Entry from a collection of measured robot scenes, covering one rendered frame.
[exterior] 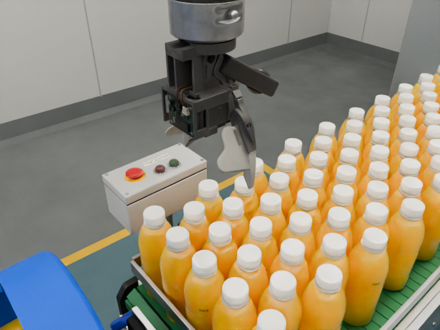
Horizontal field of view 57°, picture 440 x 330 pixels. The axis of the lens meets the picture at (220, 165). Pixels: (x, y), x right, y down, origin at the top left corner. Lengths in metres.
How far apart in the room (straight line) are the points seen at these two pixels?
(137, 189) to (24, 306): 0.39
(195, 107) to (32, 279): 0.26
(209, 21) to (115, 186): 0.45
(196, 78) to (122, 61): 3.13
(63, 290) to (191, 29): 0.31
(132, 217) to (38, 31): 2.61
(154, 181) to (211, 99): 0.36
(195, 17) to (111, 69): 3.14
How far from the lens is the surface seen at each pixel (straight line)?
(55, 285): 0.48
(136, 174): 0.83
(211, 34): 0.47
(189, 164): 0.87
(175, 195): 0.87
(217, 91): 0.51
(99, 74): 3.57
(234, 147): 0.54
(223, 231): 0.69
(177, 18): 0.48
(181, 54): 0.48
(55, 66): 3.41
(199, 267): 0.64
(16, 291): 0.49
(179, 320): 0.74
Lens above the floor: 1.58
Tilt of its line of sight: 34 degrees down
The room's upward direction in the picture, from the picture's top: straight up
